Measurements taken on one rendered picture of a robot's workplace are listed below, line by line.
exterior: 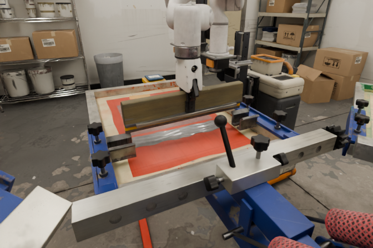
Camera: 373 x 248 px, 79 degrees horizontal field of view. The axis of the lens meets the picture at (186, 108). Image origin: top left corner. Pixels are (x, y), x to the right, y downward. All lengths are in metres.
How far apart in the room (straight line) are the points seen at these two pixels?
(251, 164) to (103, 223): 0.30
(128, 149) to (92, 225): 0.25
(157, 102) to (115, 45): 3.72
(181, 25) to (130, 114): 0.28
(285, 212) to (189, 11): 0.49
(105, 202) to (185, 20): 0.46
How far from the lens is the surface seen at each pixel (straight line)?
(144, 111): 0.66
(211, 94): 0.73
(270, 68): 1.78
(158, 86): 1.28
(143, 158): 0.71
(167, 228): 1.75
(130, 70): 4.48
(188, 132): 0.83
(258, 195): 0.49
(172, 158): 0.71
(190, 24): 0.63
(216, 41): 1.25
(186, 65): 0.64
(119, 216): 0.50
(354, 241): 0.46
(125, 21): 4.34
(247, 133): 0.86
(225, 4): 1.24
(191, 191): 0.51
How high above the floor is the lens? 1.37
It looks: 24 degrees down
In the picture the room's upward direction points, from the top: straight up
